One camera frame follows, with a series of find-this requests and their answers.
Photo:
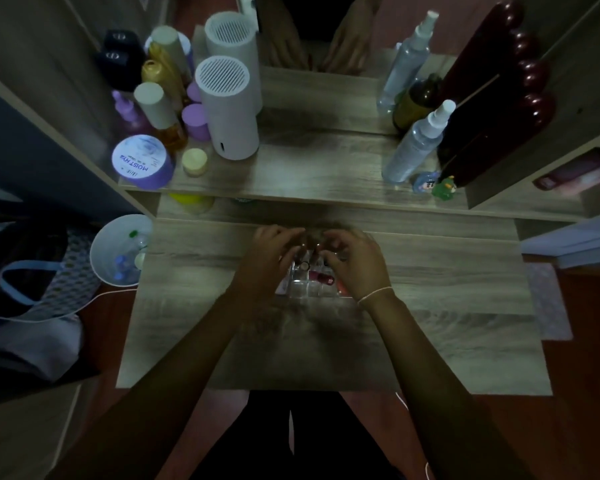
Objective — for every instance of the white cylindrical appliance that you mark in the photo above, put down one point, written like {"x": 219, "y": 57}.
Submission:
{"x": 227, "y": 109}

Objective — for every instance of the purple pump bottle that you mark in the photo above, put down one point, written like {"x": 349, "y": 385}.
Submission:
{"x": 127, "y": 112}

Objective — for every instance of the pink packet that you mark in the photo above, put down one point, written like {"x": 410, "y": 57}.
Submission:
{"x": 577, "y": 174}

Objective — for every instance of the patterned floor mat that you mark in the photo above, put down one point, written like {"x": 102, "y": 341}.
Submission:
{"x": 550, "y": 299}

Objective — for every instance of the clear spray bottle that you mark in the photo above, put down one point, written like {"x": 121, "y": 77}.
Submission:
{"x": 415, "y": 144}

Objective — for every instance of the red lipstick tube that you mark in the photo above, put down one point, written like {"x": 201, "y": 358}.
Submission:
{"x": 322, "y": 278}

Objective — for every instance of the dark red bumpy case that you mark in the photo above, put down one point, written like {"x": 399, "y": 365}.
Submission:
{"x": 490, "y": 129}

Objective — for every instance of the yellow bottle with gold cap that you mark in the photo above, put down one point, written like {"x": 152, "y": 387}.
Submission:
{"x": 157, "y": 77}

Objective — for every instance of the person's left hand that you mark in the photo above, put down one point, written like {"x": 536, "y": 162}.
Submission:
{"x": 260, "y": 267}

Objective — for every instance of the person's right fingers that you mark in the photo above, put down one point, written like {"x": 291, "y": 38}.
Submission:
{"x": 337, "y": 244}

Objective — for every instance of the wall mirror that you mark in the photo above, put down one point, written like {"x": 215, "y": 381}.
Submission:
{"x": 330, "y": 59}

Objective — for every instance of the small cream jar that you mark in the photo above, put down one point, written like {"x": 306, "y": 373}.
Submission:
{"x": 195, "y": 162}

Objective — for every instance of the person's right forearm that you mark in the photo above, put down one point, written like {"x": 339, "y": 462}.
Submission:
{"x": 430, "y": 389}

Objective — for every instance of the clear acrylic makeup organizer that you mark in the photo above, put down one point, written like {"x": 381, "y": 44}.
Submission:
{"x": 307, "y": 287}

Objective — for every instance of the black cosmetic box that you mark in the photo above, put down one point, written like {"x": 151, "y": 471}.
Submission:
{"x": 117, "y": 57}

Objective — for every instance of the purple lidded cream jar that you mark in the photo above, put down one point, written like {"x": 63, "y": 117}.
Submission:
{"x": 142, "y": 162}

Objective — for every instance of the white box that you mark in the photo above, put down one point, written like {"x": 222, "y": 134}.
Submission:
{"x": 575, "y": 239}

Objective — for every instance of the white round bin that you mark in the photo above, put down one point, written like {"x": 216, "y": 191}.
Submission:
{"x": 117, "y": 247}

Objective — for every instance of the person's black shorts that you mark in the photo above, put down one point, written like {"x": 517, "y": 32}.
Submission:
{"x": 300, "y": 439}

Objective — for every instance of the dark green glass bottle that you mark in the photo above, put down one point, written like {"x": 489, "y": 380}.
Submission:
{"x": 415, "y": 102}

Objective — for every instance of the green cartoon figurine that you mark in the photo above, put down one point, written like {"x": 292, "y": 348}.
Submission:
{"x": 446, "y": 188}

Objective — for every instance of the tall bottle with beige cap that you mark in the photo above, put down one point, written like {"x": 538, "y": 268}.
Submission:
{"x": 172, "y": 52}

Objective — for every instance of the yellow bottle with white cap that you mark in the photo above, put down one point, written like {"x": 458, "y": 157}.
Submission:
{"x": 160, "y": 112}

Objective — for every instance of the person's left forearm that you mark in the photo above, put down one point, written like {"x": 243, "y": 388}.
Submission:
{"x": 170, "y": 384}

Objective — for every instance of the small purple capped bottle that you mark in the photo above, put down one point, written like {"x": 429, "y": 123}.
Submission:
{"x": 196, "y": 120}

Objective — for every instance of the dark patterned tote bag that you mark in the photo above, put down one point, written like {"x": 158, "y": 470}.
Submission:
{"x": 25, "y": 274}

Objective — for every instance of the person's left fingers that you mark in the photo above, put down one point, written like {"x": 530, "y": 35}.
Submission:
{"x": 286, "y": 239}

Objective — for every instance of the person's right hand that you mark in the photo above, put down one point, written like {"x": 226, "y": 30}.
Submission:
{"x": 362, "y": 267}

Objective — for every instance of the blue cartoon figurine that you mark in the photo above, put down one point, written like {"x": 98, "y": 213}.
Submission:
{"x": 425, "y": 182}

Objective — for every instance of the yellow container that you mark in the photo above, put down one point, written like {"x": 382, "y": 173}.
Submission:
{"x": 192, "y": 202}

